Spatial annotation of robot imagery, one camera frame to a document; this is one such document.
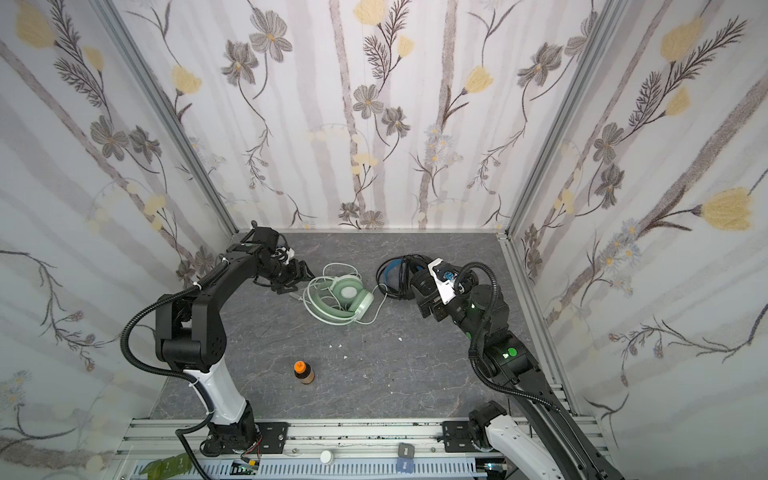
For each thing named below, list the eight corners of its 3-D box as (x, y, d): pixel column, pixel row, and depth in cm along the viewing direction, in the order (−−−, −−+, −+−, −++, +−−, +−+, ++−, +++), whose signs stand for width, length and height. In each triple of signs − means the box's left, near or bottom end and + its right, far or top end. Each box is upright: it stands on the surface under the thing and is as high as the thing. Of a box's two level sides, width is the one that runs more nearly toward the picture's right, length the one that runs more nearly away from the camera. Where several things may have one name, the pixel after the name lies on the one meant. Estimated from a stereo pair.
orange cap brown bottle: (301, 384, 85) (292, 372, 77) (303, 373, 87) (294, 360, 79) (313, 384, 85) (305, 372, 77) (315, 373, 87) (308, 360, 79)
